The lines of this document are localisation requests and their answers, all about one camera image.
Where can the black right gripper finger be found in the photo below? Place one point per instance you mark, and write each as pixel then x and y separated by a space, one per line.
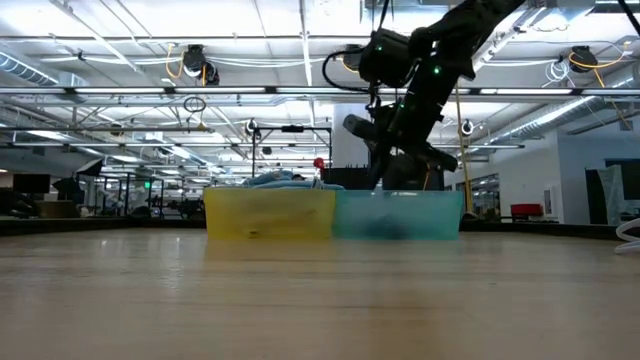
pixel 417 175
pixel 379 167

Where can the black gantry frame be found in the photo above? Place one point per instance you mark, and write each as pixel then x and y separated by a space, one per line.
pixel 292 129

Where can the teal translucent plastic bin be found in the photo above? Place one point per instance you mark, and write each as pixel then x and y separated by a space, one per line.
pixel 425 215

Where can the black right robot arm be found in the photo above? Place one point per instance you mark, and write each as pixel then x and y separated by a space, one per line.
pixel 465 25

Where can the red box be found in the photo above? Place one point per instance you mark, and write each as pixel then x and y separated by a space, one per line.
pixel 526 210

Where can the black perforated metal bracket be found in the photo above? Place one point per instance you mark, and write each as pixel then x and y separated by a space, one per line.
pixel 345 179

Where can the dark monitor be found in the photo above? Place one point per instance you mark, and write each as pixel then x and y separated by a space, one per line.
pixel 31 183

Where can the yellow translucent plastic bin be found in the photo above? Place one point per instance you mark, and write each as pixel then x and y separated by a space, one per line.
pixel 270 215

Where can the red ball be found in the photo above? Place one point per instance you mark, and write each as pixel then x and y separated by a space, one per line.
pixel 319 163

